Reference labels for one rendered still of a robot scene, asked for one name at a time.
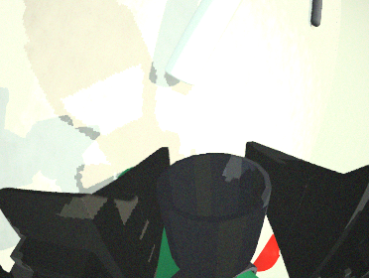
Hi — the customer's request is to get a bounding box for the green post with cap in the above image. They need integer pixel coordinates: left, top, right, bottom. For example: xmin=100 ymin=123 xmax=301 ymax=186
xmin=117 ymin=167 xmax=260 ymax=278

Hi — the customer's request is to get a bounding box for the long white curved rail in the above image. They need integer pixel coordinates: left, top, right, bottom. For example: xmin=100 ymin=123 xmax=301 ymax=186
xmin=165 ymin=0 xmax=242 ymax=85

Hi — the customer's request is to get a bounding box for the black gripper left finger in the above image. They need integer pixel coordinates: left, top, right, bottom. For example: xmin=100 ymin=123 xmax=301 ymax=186
xmin=0 ymin=147 xmax=170 ymax=278

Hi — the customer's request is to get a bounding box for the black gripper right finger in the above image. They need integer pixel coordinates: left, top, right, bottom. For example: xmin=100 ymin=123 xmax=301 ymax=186
xmin=245 ymin=142 xmax=369 ymax=278

